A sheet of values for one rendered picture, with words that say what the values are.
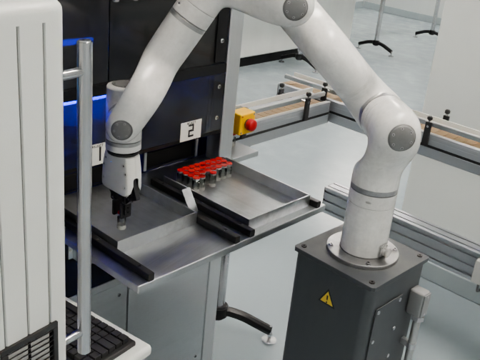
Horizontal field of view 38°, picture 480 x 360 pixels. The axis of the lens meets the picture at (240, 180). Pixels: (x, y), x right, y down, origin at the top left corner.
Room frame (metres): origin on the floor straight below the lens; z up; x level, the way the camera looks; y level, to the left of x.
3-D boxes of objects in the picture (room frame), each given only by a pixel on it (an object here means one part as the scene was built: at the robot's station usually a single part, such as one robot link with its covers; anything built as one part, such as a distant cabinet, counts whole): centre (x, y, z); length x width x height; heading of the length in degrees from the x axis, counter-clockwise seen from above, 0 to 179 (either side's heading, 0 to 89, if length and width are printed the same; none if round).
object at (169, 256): (1.73, 0.15, 0.87); 0.70 x 0.48 x 0.02; 139
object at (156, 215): (1.65, 0.32, 0.90); 0.34 x 0.26 x 0.04; 49
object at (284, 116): (2.48, -0.06, 0.92); 0.69 x 0.16 x 0.16; 139
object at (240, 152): (2.21, 0.04, 0.87); 0.14 x 0.13 x 0.02; 49
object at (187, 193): (1.68, 0.09, 0.91); 0.14 x 0.03 x 0.06; 50
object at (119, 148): (1.52, 0.28, 1.13); 0.09 x 0.08 x 0.03; 49
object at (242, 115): (2.17, 0.02, 1.00); 0.08 x 0.07 x 0.07; 49
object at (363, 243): (1.61, -0.34, 0.95); 0.19 x 0.19 x 0.18
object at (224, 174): (1.90, 0.09, 0.91); 0.18 x 0.02 x 0.05; 139
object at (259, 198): (1.83, 0.01, 0.90); 0.34 x 0.26 x 0.04; 49
